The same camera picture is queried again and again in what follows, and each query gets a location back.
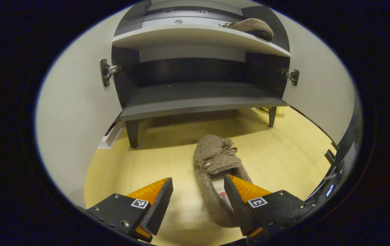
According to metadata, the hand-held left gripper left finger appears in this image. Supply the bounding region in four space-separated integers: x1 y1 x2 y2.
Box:
86 177 174 244

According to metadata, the brown fuzzy shoe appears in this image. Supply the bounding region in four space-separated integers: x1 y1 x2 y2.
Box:
193 134 253 228
227 18 274 42

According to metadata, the metal door hinge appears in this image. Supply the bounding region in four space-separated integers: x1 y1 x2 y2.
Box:
99 59 120 87
276 67 300 86

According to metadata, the grey shoe cabinet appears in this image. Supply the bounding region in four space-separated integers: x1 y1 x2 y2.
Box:
111 0 291 149

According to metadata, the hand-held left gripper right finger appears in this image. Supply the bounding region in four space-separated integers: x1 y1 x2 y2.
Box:
223 174 316 241

